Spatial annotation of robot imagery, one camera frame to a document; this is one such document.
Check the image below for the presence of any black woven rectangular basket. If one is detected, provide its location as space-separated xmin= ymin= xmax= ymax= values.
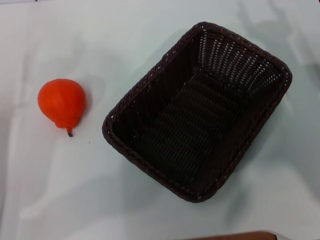
xmin=101 ymin=21 xmax=293 ymax=204

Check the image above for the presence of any orange plastic pear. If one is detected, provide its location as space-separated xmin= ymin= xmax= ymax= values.
xmin=37 ymin=78 xmax=87 ymax=139

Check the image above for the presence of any white tablecloth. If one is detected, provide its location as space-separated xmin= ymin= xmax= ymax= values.
xmin=0 ymin=0 xmax=320 ymax=240

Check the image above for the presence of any brown wooden edge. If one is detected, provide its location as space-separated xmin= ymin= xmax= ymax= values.
xmin=189 ymin=231 xmax=279 ymax=240

